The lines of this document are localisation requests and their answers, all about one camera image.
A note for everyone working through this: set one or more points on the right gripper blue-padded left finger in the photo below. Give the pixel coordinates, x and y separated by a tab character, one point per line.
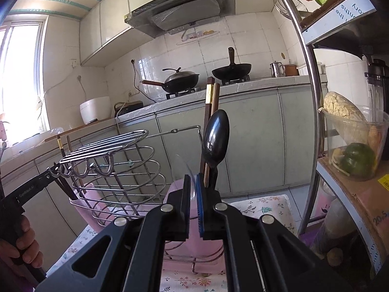
176	222

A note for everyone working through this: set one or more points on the kitchen counter cabinets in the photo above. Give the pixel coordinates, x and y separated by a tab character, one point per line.
116	177

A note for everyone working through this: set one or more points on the white rice cooker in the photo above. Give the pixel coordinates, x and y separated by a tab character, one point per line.
96	109

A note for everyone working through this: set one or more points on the black wok with lid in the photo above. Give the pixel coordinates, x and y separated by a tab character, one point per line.
177	82

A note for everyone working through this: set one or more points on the floral bear tablecloth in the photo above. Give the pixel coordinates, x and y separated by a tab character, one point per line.
240	259

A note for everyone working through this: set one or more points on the upper wall cabinets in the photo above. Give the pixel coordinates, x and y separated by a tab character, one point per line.
116	27

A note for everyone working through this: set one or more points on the green bell pepper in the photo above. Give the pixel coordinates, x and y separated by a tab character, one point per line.
358	160

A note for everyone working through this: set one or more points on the pink drip tray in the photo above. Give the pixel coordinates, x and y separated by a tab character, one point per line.
208	258

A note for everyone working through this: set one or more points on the brown pot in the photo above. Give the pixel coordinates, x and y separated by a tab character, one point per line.
291	70

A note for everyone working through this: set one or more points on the pink cup right side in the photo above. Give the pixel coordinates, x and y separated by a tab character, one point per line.
194	236

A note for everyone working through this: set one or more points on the range hood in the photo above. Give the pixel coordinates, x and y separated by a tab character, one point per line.
160	17

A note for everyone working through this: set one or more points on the steel kettle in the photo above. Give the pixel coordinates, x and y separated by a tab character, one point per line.
277	69

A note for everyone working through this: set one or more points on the black appliance on counter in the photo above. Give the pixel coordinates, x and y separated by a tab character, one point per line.
122	108

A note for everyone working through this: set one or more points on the person's left hand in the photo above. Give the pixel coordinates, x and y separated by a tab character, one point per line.
22	249

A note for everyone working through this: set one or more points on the napa cabbage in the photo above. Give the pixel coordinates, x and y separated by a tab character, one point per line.
340	109

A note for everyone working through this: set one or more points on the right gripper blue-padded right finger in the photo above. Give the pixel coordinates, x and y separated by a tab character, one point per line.
209	221

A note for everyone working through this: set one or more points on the black wok with handle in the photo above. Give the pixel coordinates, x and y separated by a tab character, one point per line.
233	71

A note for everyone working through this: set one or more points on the clear plastic container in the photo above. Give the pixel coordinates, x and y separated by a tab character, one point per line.
356	139

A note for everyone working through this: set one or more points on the black plastic spoon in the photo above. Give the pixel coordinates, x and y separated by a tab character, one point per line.
222	136

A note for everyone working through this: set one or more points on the cardboard box on shelf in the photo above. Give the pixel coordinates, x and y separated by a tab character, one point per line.
368	231

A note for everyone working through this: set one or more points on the metal wire utensil rack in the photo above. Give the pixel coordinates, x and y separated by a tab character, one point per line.
124	165

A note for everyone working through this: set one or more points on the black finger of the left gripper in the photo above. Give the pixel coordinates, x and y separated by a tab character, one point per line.
56	171

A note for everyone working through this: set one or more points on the pink cup left side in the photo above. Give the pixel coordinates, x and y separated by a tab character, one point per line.
98	208

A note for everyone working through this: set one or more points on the pink cup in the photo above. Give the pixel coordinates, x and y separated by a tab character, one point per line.
194	236
98	208

